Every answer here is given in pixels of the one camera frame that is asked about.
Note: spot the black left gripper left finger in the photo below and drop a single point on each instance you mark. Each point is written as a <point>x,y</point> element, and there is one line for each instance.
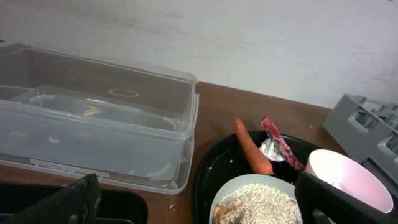
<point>76,203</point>

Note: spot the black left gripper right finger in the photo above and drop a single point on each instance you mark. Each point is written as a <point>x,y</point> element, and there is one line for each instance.
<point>320,202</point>

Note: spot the pink plastic cup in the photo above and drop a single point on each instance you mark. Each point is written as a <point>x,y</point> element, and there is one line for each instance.
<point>350,177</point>

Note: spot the grey bowl with rice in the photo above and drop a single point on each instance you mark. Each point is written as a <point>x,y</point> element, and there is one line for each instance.
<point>255,198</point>

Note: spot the white tissue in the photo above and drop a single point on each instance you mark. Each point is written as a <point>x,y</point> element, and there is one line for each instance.
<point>269,149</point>

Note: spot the orange carrot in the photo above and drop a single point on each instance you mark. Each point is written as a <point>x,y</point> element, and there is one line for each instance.
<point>258,162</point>

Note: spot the red snack wrapper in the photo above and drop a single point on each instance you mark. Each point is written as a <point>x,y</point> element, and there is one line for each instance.
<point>274,134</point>

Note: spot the black rectangular waste bin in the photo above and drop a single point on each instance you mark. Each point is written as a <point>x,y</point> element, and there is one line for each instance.
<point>115,207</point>

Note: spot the grey dishwasher rack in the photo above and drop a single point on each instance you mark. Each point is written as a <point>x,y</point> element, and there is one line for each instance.
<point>366,129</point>

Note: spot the clear plastic storage bin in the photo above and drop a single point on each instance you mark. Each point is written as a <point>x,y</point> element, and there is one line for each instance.
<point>133,126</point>

